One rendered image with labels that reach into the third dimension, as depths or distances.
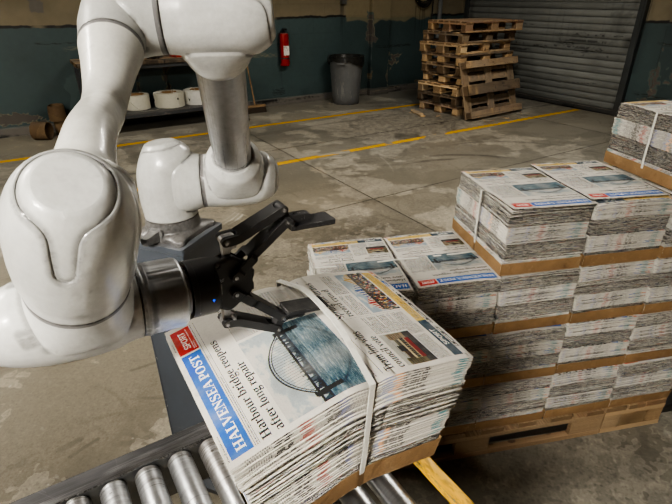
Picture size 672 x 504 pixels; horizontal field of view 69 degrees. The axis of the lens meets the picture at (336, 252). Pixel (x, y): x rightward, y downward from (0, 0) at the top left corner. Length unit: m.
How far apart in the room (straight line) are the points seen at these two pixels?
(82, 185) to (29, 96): 7.28
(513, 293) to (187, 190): 1.08
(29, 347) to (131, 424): 1.82
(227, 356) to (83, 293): 0.33
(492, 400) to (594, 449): 0.55
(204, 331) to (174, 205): 0.70
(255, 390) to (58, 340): 0.26
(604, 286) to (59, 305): 1.72
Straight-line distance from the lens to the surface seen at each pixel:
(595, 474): 2.30
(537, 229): 1.65
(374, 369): 0.71
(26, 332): 0.59
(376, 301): 0.87
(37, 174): 0.44
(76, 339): 0.58
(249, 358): 0.75
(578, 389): 2.19
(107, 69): 0.85
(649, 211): 1.87
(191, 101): 7.44
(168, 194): 1.44
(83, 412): 2.54
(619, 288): 1.98
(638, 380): 2.36
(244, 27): 0.93
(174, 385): 1.83
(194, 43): 0.94
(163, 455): 1.14
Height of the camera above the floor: 1.63
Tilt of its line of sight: 28 degrees down
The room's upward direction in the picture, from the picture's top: straight up
